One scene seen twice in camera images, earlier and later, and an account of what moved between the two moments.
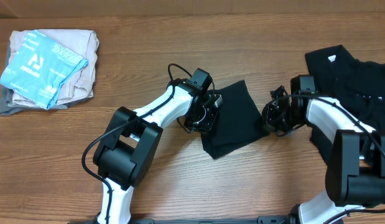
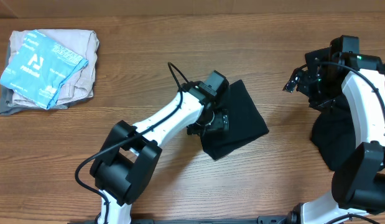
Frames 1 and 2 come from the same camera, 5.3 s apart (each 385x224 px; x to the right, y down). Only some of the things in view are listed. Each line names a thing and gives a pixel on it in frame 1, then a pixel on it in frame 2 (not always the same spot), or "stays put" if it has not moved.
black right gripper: x=268 y=121 -> x=305 y=77
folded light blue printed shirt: x=39 y=68 stays put
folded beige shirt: x=83 y=43 stays put
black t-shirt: x=239 y=122 stays put
